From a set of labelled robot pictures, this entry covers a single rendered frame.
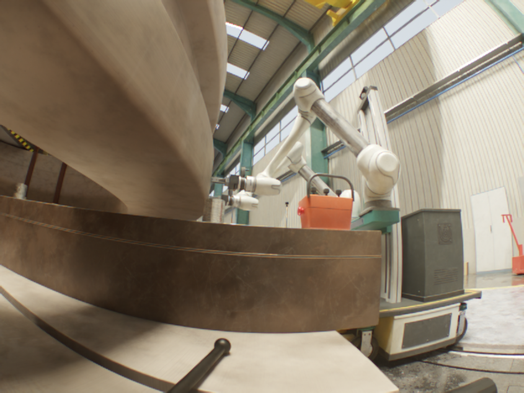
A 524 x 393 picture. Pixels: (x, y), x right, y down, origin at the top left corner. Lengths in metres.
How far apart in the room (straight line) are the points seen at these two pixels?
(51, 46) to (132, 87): 0.19
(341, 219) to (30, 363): 0.99
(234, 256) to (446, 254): 1.16
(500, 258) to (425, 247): 5.02
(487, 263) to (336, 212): 5.71
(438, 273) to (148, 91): 1.48
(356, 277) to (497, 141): 6.75
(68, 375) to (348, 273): 0.85
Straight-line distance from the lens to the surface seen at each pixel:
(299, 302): 0.82
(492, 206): 6.37
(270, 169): 1.44
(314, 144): 11.24
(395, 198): 1.42
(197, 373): 0.47
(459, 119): 7.87
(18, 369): 0.52
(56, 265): 1.12
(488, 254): 6.33
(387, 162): 1.01
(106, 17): 0.48
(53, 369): 0.52
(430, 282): 1.39
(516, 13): 8.06
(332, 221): 0.86
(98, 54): 0.44
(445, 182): 7.45
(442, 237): 1.45
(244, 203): 1.68
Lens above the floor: 0.57
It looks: 16 degrees up
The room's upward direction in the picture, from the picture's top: 3 degrees clockwise
